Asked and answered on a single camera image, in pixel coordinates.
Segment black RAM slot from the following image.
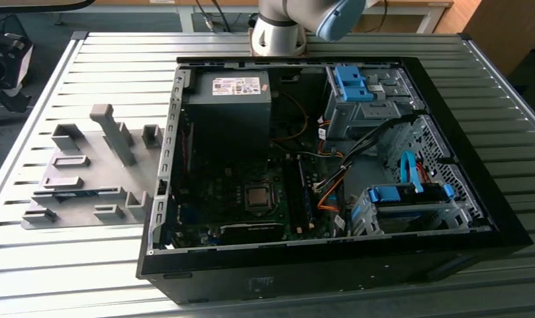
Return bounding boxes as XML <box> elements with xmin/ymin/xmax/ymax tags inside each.
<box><xmin>280</xmin><ymin>154</ymin><xmax>304</xmax><ymax>235</ymax></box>

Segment grey plastic parts rack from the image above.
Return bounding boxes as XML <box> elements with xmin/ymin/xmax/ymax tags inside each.
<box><xmin>20</xmin><ymin>103</ymin><xmax>166</xmax><ymax>231</ymax></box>

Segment grey power supply unit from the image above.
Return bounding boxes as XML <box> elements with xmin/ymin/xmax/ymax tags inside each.
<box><xmin>183</xmin><ymin>70</ymin><xmax>272</xmax><ymax>156</ymax></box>

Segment green motherboard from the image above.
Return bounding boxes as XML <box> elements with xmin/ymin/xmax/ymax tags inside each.
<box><xmin>170</xmin><ymin>154</ymin><xmax>339</xmax><ymax>248</ymax></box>

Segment CPU socket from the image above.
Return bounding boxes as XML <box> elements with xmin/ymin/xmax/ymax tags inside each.
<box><xmin>240</xmin><ymin>178</ymin><xmax>278</xmax><ymax>216</ymax></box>

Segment silver CPU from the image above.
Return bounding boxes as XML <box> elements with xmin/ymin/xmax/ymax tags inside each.
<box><xmin>247</xmin><ymin>187</ymin><xmax>271</xmax><ymax>207</ymax></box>

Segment black graphics card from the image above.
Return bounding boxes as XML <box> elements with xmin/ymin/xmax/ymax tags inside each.
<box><xmin>218</xmin><ymin>221</ymin><xmax>286</xmax><ymax>244</ymax></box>

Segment blue plastic drive carrier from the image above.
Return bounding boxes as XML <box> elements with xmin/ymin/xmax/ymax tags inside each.
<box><xmin>332</xmin><ymin>66</ymin><xmax>378</xmax><ymax>102</ymax></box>

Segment grey metal drive cage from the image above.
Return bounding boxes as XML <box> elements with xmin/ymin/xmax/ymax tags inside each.
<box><xmin>324</xmin><ymin>66</ymin><xmax>423</xmax><ymax>140</ymax></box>

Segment black open PC case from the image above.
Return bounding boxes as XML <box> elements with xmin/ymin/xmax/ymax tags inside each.
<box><xmin>135</xmin><ymin>55</ymin><xmax>534</xmax><ymax>305</ymax></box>

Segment blue disk carrier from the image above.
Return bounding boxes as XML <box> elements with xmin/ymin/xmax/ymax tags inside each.
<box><xmin>367</xmin><ymin>184</ymin><xmax>455</xmax><ymax>203</ymax></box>

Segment grey metal disk bay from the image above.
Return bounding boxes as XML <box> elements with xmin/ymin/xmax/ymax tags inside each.
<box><xmin>346</xmin><ymin>188</ymin><xmax>487</xmax><ymax>237</ymax></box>

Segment wooden cabinet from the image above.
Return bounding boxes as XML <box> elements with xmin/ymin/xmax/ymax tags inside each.
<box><xmin>435</xmin><ymin>0</ymin><xmax>535</xmax><ymax>77</ymax></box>

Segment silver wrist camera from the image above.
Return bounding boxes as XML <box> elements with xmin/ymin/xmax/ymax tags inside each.
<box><xmin>16</xmin><ymin>44</ymin><xmax>35</xmax><ymax>97</ymax></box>

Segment black cable white plug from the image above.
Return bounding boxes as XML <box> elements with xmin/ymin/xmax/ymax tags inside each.
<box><xmin>195</xmin><ymin>0</ymin><xmax>234</xmax><ymax>33</ymax></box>

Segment brown looped wire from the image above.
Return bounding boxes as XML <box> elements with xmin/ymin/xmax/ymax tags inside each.
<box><xmin>271</xmin><ymin>92</ymin><xmax>311</xmax><ymax>143</ymax></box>

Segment orange wire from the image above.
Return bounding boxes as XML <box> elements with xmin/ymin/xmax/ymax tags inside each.
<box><xmin>316</xmin><ymin>185</ymin><xmax>339</xmax><ymax>211</ymax></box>

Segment black cable bundle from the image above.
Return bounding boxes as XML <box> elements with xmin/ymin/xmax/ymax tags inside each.
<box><xmin>338</xmin><ymin>114</ymin><xmax>417</xmax><ymax>173</ymax></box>

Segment blue SATA wire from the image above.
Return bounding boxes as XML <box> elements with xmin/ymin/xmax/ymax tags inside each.
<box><xmin>399</xmin><ymin>150</ymin><xmax>425</xmax><ymax>195</ymax></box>

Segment white desk frame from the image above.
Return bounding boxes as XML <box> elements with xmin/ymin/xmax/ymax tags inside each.
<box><xmin>174</xmin><ymin>0</ymin><xmax>454</xmax><ymax>34</ymax></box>

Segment red SATA wire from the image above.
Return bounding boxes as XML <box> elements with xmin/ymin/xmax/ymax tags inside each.
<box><xmin>417</xmin><ymin>162</ymin><xmax>433</xmax><ymax>185</ymax></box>

